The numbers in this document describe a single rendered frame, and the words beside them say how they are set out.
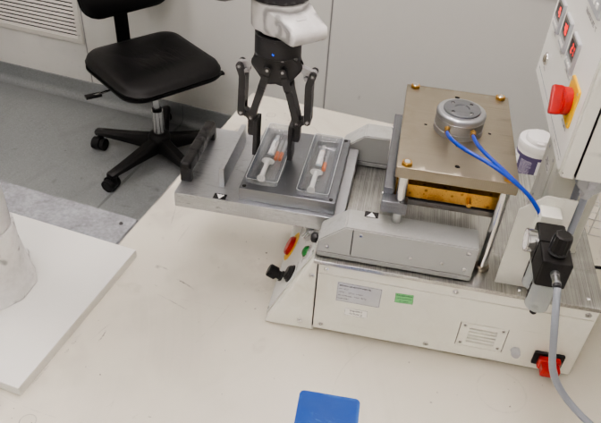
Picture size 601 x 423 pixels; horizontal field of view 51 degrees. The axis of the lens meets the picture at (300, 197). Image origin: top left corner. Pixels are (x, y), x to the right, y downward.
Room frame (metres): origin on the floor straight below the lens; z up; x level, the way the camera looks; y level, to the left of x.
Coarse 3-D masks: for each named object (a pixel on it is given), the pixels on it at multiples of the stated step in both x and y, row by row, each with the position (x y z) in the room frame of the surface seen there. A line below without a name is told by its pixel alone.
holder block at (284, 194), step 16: (304, 144) 1.00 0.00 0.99; (304, 160) 0.94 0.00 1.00; (288, 176) 0.89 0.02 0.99; (336, 176) 0.90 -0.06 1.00; (240, 192) 0.85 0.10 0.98; (256, 192) 0.85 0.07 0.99; (272, 192) 0.84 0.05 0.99; (288, 192) 0.85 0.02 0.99; (336, 192) 0.85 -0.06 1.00; (304, 208) 0.83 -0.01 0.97; (320, 208) 0.83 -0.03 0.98
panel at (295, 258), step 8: (296, 232) 0.98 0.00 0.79; (296, 240) 0.93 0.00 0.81; (296, 248) 0.90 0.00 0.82; (312, 248) 0.80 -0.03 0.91; (288, 256) 0.91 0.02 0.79; (296, 256) 0.86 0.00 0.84; (304, 256) 0.80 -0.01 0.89; (312, 256) 0.78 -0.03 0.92; (288, 264) 0.87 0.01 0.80; (296, 264) 0.83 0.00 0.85; (304, 264) 0.78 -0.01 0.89; (296, 272) 0.79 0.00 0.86; (288, 280) 0.80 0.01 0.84; (280, 288) 0.81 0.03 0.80; (272, 296) 0.83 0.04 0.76; (272, 304) 0.79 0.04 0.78
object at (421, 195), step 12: (396, 180) 0.82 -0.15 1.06; (408, 192) 0.81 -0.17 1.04; (420, 192) 0.80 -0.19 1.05; (432, 192) 0.80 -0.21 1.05; (444, 192) 0.80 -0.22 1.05; (456, 192) 0.79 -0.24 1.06; (468, 192) 0.79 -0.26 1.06; (480, 192) 0.80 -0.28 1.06; (492, 192) 0.80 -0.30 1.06; (420, 204) 0.80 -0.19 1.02; (432, 204) 0.80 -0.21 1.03; (444, 204) 0.80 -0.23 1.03; (456, 204) 0.80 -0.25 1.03; (468, 204) 0.78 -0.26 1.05; (480, 204) 0.79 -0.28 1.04; (492, 204) 0.79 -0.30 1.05
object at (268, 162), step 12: (276, 132) 1.00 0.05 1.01; (264, 144) 0.96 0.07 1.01; (276, 144) 0.96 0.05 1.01; (264, 156) 0.92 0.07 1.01; (276, 156) 0.93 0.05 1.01; (252, 168) 0.88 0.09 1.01; (264, 168) 0.89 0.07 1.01; (276, 168) 0.89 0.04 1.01; (264, 180) 0.85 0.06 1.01; (276, 180) 0.86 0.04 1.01
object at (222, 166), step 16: (240, 128) 1.01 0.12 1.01; (208, 144) 1.01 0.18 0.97; (224, 144) 1.02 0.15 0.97; (240, 144) 0.98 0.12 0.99; (208, 160) 0.96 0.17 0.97; (224, 160) 0.91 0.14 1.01; (240, 160) 0.97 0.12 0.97; (352, 160) 0.99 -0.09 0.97; (208, 176) 0.91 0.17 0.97; (224, 176) 0.88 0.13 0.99; (240, 176) 0.92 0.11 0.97; (352, 176) 0.94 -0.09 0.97; (176, 192) 0.86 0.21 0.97; (192, 192) 0.86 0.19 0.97; (208, 192) 0.86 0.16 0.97; (224, 192) 0.87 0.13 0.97; (208, 208) 0.85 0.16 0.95; (224, 208) 0.84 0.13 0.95; (240, 208) 0.84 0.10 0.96; (256, 208) 0.84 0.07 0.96; (272, 208) 0.83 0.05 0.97; (288, 208) 0.83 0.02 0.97; (336, 208) 0.84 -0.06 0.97; (304, 224) 0.82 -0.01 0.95; (320, 224) 0.82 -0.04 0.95
